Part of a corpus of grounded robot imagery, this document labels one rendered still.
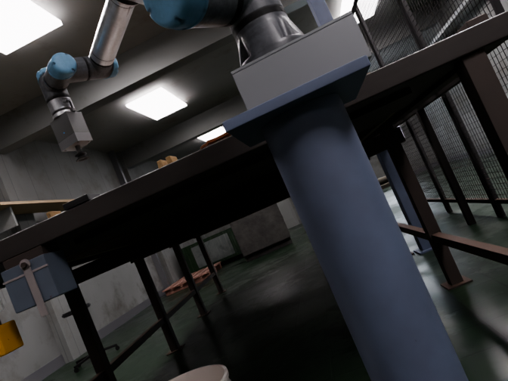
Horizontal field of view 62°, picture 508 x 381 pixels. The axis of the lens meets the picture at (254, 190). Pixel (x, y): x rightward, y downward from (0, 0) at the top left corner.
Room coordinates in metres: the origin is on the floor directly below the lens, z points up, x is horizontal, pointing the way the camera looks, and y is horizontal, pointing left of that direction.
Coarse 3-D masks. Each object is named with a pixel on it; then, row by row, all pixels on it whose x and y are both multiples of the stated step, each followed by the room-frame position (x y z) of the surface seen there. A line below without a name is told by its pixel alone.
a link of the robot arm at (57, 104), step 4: (52, 100) 1.32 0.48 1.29; (56, 100) 1.32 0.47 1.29; (60, 100) 1.33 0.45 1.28; (64, 100) 1.34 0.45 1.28; (68, 100) 1.34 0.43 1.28; (48, 104) 1.33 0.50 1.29; (52, 104) 1.33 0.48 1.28; (56, 104) 1.32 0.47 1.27; (60, 104) 1.33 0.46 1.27; (64, 104) 1.33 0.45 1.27; (68, 104) 1.34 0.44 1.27; (52, 108) 1.33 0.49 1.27; (56, 108) 1.32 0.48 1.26; (60, 108) 1.33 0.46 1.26; (64, 108) 1.33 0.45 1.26; (68, 108) 1.34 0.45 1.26; (52, 112) 1.33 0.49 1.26; (56, 112) 1.33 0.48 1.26
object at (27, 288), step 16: (16, 256) 1.16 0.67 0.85; (32, 256) 1.15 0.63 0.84; (48, 256) 1.15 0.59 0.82; (64, 256) 1.23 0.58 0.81; (16, 272) 1.14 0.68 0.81; (32, 272) 1.13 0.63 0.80; (48, 272) 1.13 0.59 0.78; (64, 272) 1.20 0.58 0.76; (16, 288) 1.14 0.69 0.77; (32, 288) 1.13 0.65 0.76; (48, 288) 1.13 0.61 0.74; (64, 288) 1.17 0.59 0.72; (16, 304) 1.14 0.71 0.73; (32, 304) 1.14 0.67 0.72
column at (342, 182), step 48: (288, 96) 0.72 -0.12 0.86; (336, 96) 0.80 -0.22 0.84; (288, 144) 0.78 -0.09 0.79; (336, 144) 0.77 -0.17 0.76; (336, 192) 0.76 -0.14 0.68; (336, 240) 0.78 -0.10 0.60; (384, 240) 0.77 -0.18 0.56; (336, 288) 0.81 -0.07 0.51; (384, 288) 0.76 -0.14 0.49; (384, 336) 0.77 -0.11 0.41; (432, 336) 0.77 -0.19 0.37
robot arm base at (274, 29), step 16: (256, 16) 0.79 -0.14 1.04; (272, 16) 0.79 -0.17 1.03; (240, 32) 0.81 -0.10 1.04; (256, 32) 0.79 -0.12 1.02; (272, 32) 0.78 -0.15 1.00; (288, 32) 0.80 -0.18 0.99; (240, 48) 0.82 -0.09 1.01; (256, 48) 0.78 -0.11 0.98; (272, 48) 0.77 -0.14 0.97; (240, 64) 0.83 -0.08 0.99
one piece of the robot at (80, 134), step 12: (72, 108) 1.33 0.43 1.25; (60, 120) 1.33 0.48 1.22; (72, 120) 1.32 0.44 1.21; (84, 120) 1.37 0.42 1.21; (60, 132) 1.34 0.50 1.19; (72, 132) 1.32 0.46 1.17; (84, 132) 1.35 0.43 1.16; (60, 144) 1.35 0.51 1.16; (72, 144) 1.33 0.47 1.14; (84, 144) 1.38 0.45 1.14
